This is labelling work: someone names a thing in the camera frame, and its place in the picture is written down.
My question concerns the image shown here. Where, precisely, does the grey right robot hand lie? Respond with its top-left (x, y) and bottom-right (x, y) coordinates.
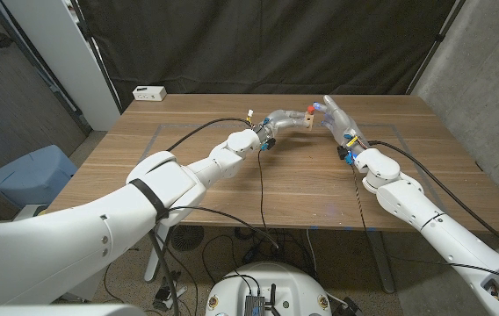
top-left (313, 94), bottom-right (370, 154)

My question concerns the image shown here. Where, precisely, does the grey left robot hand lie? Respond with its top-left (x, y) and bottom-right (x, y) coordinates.
top-left (256, 109), bottom-right (308, 144)

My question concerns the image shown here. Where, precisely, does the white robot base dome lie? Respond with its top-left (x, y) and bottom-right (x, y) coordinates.
top-left (205, 262), bottom-right (333, 316)

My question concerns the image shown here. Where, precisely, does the grey tape outline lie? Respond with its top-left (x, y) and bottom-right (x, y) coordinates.
top-left (141, 123), bottom-right (457, 232)

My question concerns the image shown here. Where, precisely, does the black backdrop curtain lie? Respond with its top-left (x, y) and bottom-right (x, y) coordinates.
top-left (76, 0), bottom-right (457, 109)

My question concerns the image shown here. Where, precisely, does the black backdrop stand pole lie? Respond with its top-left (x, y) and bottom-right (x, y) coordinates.
top-left (68, 0), bottom-right (124, 115)
top-left (405, 0), bottom-right (468, 96)

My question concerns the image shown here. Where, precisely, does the white power strip box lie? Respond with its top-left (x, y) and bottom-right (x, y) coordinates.
top-left (132, 85), bottom-right (168, 102)

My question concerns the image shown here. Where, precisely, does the grey table leg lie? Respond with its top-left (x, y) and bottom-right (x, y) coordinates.
top-left (365, 231), bottom-right (396, 294)

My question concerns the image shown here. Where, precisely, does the round black floor fan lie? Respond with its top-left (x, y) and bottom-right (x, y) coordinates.
top-left (172, 225), bottom-right (206, 253)

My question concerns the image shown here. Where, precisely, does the black floor device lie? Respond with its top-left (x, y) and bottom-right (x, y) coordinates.
top-left (341, 297), bottom-right (363, 316)

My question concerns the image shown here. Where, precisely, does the grey electronics box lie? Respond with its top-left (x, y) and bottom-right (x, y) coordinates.
top-left (243, 294), bottom-right (267, 316)

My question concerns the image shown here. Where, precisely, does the white table leg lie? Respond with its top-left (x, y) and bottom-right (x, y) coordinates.
top-left (143, 227), bottom-right (170, 283)

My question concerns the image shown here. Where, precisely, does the black and white floor gadget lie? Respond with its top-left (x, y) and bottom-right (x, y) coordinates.
top-left (153, 269), bottom-right (188, 312)

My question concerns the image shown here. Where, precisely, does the white column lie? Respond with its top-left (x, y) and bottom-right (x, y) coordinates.
top-left (1, 0), bottom-right (121, 132)

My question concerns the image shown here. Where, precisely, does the blue plastic bin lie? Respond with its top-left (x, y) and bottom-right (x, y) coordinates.
top-left (0, 144), bottom-right (78, 211)

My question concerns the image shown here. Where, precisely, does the dark grey door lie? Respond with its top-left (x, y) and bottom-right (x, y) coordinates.
top-left (0, 0), bottom-right (92, 185)

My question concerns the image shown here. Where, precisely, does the white robot torso edge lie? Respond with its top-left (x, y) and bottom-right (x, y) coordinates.
top-left (0, 304), bottom-right (148, 316)

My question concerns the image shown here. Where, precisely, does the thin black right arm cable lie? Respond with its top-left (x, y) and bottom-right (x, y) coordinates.
top-left (349, 162), bottom-right (499, 296)

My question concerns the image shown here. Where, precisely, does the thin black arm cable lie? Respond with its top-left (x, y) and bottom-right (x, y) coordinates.
top-left (349, 162), bottom-right (499, 296)
top-left (168, 148), bottom-right (281, 250)

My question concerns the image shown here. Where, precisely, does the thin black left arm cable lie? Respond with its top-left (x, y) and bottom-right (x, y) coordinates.
top-left (168, 148), bottom-right (281, 250)

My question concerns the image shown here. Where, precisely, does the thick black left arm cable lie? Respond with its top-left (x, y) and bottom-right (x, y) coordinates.
top-left (165, 117), bottom-right (254, 153)

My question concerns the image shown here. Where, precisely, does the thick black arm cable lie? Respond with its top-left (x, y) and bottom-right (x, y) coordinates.
top-left (165, 117), bottom-right (254, 153)
top-left (367, 140), bottom-right (499, 263)

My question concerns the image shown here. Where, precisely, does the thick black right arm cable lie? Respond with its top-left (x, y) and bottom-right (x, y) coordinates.
top-left (367, 140), bottom-right (499, 263)

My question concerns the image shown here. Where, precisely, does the black floor cable bundle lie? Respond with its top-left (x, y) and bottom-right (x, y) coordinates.
top-left (200, 226), bottom-right (319, 286)

